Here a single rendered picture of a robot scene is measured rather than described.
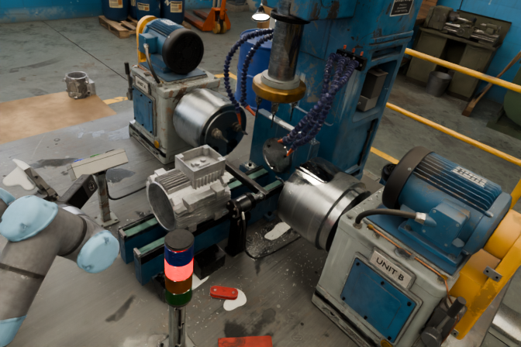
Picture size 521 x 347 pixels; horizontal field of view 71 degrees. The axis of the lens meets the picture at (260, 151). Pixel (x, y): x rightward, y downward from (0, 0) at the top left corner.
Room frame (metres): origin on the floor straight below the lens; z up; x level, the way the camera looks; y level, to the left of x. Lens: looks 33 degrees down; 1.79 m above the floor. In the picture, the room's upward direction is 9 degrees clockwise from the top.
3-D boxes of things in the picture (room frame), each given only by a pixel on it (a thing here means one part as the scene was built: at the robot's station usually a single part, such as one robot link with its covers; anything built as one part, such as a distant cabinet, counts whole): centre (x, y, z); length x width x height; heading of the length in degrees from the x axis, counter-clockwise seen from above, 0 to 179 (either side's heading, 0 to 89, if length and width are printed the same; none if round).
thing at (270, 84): (1.15, -0.03, 1.43); 0.18 x 0.18 x 0.48
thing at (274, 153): (1.19, -0.06, 1.01); 0.15 x 0.02 x 0.15; 48
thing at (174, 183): (0.89, 0.21, 1.01); 0.20 x 0.19 x 0.19; 138
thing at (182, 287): (0.52, 0.14, 1.10); 0.06 x 0.06 x 0.04
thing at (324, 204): (0.90, -0.25, 1.04); 0.41 x 0.25 x 0.25; 48
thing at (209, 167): (0.92, 0.18, 1.11); 0.12 x 0.11 x 0.07; 138
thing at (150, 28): (1.52, 0.49, 1.16); 0.33 x 0.26 x 0.42; 48
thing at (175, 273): (0.52, 0.14, 1.14); 0.06 x 0.06 x 0.04
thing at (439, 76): (4.97, -2.28, 0.14); 0.30 x 0.30 x 0.27
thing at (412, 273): (0.72, -0.44, 0.99); 0.35 x 0.31 x 0.37; 48
